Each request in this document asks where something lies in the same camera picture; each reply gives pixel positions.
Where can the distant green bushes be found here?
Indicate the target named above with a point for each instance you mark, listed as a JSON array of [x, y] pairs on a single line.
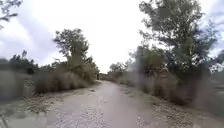
[[116, 69]]

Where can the green tree with bushes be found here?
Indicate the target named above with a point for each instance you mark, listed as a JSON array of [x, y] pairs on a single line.
[[74, 46]]

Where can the pale gravel dirt path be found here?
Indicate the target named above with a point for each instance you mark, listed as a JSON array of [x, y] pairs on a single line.
[[106, 106]]

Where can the dry brown brush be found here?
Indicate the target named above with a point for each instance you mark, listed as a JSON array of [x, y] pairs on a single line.
[[56, 81], [173, 86]]

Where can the large green tree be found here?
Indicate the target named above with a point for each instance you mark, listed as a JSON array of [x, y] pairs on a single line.
[[176, 36]]

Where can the dry grass verge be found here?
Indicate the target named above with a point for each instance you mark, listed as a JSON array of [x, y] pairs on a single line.
[[30, 105], [173, 113]]

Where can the dark green bushes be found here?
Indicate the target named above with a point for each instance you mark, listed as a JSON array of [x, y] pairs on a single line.
[[20, 64]]

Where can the tree branches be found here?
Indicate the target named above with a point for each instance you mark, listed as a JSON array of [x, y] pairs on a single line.
[[7, 8]]

